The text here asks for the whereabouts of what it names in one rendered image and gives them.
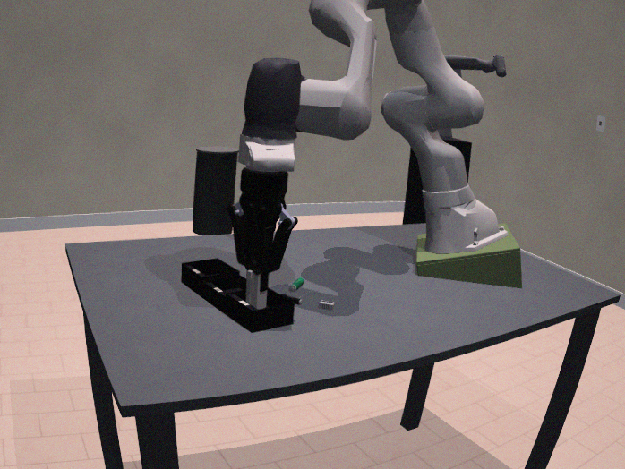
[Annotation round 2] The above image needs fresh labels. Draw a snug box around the green aa battery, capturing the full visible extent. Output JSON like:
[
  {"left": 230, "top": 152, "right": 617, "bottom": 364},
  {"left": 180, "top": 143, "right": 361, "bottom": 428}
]
[{"left": 289, "top": 278, "right": 304, "bottom": 292}]

